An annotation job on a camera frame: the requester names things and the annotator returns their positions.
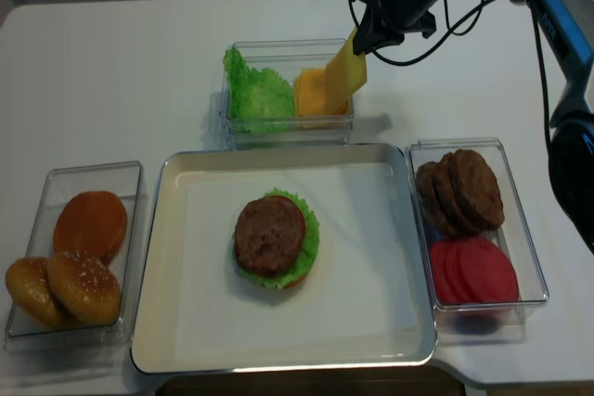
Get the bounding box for back red tomato slice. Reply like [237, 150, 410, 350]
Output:
[429, 240, 458, 305]

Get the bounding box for middle brown patty in container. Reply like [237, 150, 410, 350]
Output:
[433, 152, 480, 236]

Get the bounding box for yellow cheese slice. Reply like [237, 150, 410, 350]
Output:
[325, 29, 368, 114]

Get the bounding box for green lettuce leaf in container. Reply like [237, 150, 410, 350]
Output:
[223, 47, 295, 133]

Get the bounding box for front brown patty in container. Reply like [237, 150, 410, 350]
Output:
[448, 149, 505, 231]

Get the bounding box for clear bun container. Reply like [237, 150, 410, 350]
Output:
[5, 160, 148, 352]

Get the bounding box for clear patty tomato container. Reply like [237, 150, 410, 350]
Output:
[406, 138, 549, 335]

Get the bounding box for stacked yellow cheese slices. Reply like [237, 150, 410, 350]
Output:
[293, 68, 350, 118]

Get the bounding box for brown patty on burger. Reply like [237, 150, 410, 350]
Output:
[234, 196, 303, 278]

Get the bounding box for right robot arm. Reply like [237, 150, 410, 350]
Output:
[348, 0, 593, 248]

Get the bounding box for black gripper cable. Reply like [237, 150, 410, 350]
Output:
[347, 0, 565, 156]

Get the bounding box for green lettuce on burger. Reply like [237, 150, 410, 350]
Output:
[231, 188, 320, 290]

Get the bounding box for sesame bun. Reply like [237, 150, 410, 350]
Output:
[5, 257, 68, 329]
[46, 250, 121, 326]

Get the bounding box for flat orange bottom bun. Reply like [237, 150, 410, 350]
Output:
[53, 191, 128, 265]

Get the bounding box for white metal tray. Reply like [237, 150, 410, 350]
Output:
[131, 144, 437, 374]

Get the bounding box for clear lettuce cheese container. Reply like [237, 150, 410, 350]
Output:
[218, 39, 355, 148]

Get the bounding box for brown patty in container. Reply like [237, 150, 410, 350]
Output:
[433, 152, 480, 236]
[415, 161, 458, 239]
[448, 149, 505, 231]

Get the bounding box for front red tomato slice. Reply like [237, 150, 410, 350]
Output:
[458, 236, 520, 303]

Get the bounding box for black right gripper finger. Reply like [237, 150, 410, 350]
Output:
[353, 6, 386, 56]
[366, 29, 404, 54]

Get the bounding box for middle red tomato slice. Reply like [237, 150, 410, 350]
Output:
[445, 240, 472, 304]

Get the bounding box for bottom bun of burger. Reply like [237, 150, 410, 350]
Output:
[283, 275, 307, 289]

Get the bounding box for back brown patty in container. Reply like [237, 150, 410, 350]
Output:
[415, 161, 458, 239]

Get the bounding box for left sesame top bun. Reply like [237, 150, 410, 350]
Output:
[5, 257, 68, 329]

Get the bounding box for right sesame top bun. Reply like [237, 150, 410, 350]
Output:
[46, 250, 121, 326]

